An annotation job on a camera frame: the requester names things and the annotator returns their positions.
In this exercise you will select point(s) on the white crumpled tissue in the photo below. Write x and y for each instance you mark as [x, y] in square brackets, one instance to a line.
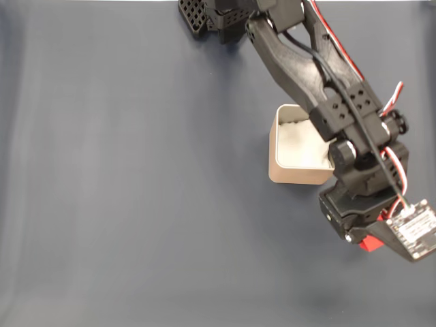
[296, 143]

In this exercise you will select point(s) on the red cube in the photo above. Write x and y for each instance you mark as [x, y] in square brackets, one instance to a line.
[369, 244]

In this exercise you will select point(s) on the beige square box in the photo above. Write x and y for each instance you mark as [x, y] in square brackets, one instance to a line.
[293, 177]

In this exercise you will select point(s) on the camera circuit board on mount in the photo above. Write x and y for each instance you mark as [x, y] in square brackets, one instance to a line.
[415, 231]

